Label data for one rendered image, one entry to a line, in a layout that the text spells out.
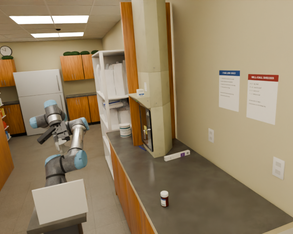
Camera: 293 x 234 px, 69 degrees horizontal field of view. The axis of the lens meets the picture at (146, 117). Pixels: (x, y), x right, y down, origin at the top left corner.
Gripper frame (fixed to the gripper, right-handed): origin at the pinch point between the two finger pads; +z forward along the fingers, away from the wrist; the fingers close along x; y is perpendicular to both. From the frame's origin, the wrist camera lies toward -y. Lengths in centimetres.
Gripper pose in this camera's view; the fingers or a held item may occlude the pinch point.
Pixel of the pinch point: (60, 155)
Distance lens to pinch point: 129.3
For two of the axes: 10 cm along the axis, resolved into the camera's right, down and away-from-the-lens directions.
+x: -1.8, 4.4, 8.8
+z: 3.9, 8.5, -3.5
